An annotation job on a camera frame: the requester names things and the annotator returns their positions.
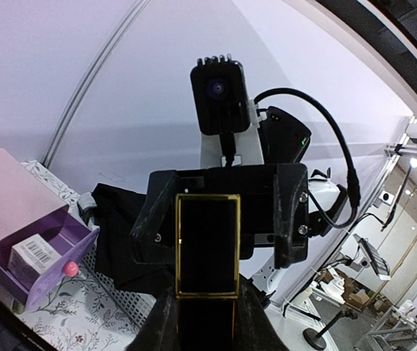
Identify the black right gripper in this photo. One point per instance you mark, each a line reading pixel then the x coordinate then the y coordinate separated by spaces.
pixel 271 210

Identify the white barcode box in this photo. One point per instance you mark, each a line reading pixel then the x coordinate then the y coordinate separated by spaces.
pixel 30 258

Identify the floral table mat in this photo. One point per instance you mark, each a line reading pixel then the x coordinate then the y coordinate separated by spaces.
pixel 79 315

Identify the black gold-edged box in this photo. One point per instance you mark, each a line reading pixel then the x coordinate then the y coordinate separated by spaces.
pixel 208 235

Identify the pink purple drawer box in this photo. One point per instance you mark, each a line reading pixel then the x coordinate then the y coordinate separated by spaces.
pixel 28 207

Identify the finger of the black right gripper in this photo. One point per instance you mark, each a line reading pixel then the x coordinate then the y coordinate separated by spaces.
pixel 161 192

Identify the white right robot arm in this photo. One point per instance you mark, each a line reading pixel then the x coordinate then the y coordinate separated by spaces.
pixel 284 140

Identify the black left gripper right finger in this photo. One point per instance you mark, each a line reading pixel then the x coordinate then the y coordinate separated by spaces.
pixel 253 330

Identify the white plastic basket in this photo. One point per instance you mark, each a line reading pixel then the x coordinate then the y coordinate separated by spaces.
pixel 135 305

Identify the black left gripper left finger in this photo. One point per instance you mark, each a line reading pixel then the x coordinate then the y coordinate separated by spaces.
pixel 158 332

